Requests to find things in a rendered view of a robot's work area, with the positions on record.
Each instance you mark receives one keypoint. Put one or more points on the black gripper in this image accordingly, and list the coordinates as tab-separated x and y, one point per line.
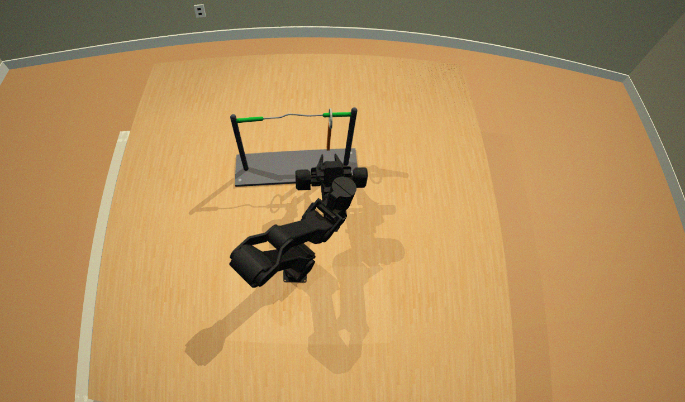
305	179

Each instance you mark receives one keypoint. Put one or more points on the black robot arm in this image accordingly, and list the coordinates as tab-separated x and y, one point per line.
291	255

